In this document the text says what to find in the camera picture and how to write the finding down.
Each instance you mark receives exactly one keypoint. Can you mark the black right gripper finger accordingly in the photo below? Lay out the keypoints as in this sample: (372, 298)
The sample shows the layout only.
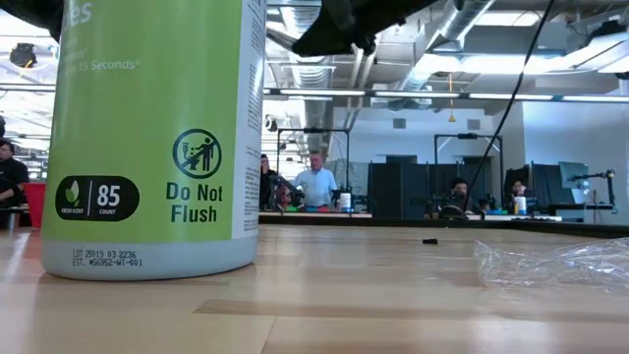
(367, 44)
(363, 19)

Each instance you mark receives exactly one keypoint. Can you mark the green disinfecting wipes canister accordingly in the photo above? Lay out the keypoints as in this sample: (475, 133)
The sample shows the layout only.
(147, 147)

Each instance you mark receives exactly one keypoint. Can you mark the clear plastic bag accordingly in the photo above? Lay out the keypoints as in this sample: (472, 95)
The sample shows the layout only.
(550, 265)

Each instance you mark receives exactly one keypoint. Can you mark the black background robot arm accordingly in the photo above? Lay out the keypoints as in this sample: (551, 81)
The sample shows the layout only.
(285, 189)

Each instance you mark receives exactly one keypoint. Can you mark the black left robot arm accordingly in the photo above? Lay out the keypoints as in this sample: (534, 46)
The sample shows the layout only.
(29, 15)

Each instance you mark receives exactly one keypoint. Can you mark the yellow hanging tag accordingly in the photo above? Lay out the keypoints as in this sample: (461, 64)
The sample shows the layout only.
(451, 98)

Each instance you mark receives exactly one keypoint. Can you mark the person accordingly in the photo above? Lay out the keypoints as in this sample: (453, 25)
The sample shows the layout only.
(459, 192)
(317, 184)
(518, 189)
(12, 177)
(266, 177)

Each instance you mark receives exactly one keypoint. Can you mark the black partition panels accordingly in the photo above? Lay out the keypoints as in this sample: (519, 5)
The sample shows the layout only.
(543, 184)
(393, 192)

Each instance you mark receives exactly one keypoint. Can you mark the ceiling light strip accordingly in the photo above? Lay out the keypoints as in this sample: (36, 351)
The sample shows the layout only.
(511, 96)

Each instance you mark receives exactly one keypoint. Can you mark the white wipes bottle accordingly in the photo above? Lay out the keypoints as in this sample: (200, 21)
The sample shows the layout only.
(345, 201)

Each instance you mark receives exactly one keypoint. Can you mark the wooden work desk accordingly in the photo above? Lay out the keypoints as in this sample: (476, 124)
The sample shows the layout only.
(314, 215)

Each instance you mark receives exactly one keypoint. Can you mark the small black piece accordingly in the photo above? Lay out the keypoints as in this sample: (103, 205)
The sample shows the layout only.
(430, 241)

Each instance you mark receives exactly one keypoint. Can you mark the grey desk monitor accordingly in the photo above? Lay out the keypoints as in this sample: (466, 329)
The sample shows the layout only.
(572, 174)

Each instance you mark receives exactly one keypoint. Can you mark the long work desk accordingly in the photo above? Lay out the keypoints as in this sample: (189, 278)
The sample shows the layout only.
(580, 207)

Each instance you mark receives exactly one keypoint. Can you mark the black ceiling spotlight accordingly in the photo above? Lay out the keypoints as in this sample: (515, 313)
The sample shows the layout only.
(22, 55)

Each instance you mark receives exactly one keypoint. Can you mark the red plastic basket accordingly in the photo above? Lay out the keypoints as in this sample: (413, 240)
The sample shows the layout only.
(35, 204)

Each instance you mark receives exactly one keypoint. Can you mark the silver spiral ceiling duct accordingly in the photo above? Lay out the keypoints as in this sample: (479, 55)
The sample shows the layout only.
(462, 19)

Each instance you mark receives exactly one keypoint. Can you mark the black gantry frame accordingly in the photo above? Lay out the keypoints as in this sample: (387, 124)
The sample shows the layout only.
(314, 130)
(467, 135)

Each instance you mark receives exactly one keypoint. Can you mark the black curved bracket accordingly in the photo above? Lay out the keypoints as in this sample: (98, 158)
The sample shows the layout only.
(452, 212)

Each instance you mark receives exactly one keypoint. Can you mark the black aluminium table frame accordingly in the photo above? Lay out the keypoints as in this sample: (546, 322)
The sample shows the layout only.
(442, 226)

